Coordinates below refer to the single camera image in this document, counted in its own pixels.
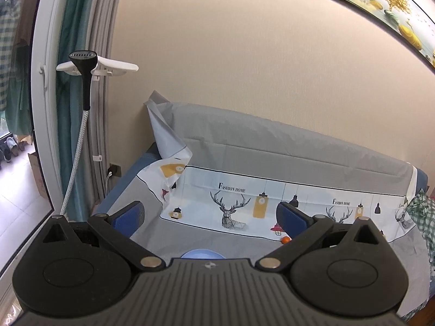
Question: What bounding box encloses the hanging green garment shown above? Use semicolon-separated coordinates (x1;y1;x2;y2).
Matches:
5;39;33;134

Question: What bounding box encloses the white steamer hanger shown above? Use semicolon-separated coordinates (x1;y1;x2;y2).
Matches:
56;57;139;77

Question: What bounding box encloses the light blue plate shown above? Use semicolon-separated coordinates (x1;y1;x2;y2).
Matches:
181;249;226;259

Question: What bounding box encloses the pair of shoes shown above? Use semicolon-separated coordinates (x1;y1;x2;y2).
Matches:
0;135;26;165

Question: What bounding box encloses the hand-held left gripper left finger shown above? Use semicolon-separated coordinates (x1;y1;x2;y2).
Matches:
40;201;166;272

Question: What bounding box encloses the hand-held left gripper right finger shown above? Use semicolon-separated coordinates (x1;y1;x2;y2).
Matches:
255;202;389;272

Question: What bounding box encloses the teal curtain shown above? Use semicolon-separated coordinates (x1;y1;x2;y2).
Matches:
55;0;95;223

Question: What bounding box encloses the white door frame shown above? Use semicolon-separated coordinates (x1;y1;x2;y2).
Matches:
30;0;74;213

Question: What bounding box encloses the green checked cloth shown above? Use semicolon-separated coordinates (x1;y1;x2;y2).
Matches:
405;189;435;281

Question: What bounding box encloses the grey printed deer bed sheet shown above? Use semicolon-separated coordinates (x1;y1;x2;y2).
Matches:
131;90;433;323

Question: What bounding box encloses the framed wall picture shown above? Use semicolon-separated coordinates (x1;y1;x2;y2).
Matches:
272;0;435;67

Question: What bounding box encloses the black garment steamer head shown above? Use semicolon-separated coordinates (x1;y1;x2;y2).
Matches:
69;51;100;111

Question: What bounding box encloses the hanging checked shirt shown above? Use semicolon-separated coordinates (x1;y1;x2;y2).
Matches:
0;0;21;112

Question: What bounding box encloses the cardboard box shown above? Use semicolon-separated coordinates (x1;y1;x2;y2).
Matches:
27;151;49;199

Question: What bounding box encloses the braided white steamer hose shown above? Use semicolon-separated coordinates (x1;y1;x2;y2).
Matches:
60;109;89;217

